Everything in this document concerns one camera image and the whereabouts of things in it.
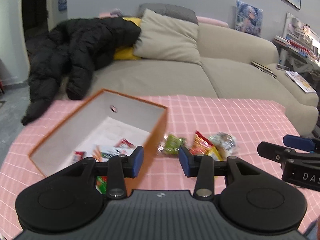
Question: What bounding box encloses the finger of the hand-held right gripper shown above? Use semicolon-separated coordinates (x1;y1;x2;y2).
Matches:
283;134;318;153
257;142;300;167

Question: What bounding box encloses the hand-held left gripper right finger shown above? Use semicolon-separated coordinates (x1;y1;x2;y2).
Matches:
178;146;265;197

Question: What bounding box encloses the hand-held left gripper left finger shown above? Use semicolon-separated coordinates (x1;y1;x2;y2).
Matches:
54;146;144;199

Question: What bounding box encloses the green snack packet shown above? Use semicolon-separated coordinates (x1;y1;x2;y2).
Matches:
160;134;187;155

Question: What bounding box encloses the large red snack packet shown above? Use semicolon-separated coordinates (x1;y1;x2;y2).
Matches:
114;139;137;155

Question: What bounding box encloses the red orange chips packet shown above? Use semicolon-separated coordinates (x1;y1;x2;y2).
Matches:
190;130;215;155

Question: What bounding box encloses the yellow snack packet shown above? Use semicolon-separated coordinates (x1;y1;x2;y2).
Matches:
205;146;223;162

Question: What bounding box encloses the white biscuit stick packet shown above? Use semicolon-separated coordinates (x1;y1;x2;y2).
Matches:
92;144;118;162

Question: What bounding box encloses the small green stick packet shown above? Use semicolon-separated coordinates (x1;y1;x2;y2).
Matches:
96;176;108;194

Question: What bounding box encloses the silver bun packet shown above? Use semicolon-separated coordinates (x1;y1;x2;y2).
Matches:
209;132;237;155

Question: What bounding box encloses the orange cardboard box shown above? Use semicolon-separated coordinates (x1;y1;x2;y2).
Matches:
28;88;169;195

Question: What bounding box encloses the red stick snack packet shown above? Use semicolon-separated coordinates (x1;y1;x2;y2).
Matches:
72;151;87;164

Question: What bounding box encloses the person's right forearm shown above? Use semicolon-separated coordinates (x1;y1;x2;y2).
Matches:
305;216;320;240

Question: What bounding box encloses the pink checked tablecloth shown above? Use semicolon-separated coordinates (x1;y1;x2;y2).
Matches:
0;94;320;240

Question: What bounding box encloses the white yellow magazine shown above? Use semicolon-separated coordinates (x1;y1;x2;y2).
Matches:
285;70;317;94

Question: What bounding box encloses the white desk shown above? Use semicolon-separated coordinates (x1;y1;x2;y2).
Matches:
274;35;320;80

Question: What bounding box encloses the black notebook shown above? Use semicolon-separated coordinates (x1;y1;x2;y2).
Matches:
251;60;277;78

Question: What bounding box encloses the beige sofa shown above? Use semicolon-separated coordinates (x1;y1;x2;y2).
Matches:
60;4;319;135

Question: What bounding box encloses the stack of books and papers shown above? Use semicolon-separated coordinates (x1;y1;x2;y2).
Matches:
274;35;315;58

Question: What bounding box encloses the yellow pillow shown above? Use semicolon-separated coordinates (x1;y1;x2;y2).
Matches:
112;17;143;61

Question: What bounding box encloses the clear desk organizer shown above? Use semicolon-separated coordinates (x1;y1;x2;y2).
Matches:
285;12;320;45

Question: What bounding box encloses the beige pillow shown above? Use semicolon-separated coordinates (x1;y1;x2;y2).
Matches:
132;9;202;65

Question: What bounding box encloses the black puffer jacket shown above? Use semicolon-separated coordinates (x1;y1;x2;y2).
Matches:
21;17;142;127

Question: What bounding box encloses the pink blanket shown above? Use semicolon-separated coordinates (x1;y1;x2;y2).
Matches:
196;16;229;28

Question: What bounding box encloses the grey cushion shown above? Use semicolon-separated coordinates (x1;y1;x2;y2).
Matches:
137;3;199;25

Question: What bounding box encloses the blue figure wall poster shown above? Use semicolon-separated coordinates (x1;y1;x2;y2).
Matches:
235;0;263;38

